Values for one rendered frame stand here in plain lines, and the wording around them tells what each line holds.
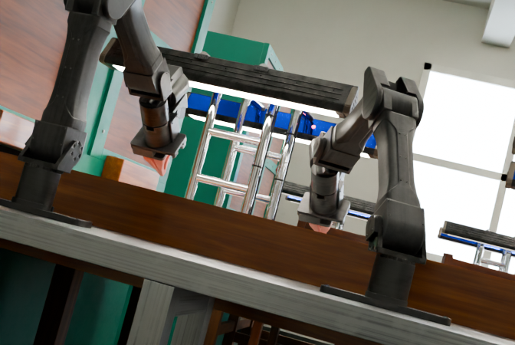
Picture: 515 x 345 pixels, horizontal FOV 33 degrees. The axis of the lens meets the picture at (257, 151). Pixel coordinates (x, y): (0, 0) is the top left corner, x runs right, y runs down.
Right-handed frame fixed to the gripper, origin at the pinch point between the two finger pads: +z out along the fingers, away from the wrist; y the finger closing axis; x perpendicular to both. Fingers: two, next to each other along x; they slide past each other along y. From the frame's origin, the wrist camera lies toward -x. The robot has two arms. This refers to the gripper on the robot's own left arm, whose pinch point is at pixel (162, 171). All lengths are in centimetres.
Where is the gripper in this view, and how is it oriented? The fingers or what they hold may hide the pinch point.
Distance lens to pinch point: 187.8
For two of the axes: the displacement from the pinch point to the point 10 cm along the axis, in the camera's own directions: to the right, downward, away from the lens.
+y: -9.3, -2.2, 2.8
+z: 0.3, 7.5, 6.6
